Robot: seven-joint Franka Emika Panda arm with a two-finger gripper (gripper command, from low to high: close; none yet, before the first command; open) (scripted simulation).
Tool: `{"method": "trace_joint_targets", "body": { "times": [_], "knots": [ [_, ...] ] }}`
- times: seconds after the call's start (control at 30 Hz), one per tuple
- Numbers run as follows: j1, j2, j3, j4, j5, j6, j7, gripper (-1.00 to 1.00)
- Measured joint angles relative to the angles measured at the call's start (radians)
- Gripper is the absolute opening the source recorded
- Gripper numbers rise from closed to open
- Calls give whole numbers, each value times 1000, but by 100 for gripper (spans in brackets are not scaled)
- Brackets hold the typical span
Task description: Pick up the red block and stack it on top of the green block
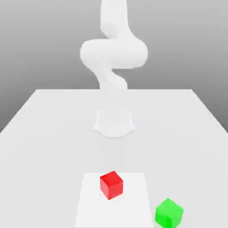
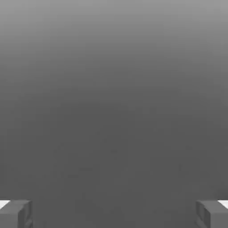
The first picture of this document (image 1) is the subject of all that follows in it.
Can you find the small green cube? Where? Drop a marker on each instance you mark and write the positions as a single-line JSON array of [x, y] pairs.
[[168, 213]]

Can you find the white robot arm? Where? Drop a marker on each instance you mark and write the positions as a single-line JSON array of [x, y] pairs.
[[114, 53]]

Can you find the small red cube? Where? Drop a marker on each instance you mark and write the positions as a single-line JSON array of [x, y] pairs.
[[111, 185]]

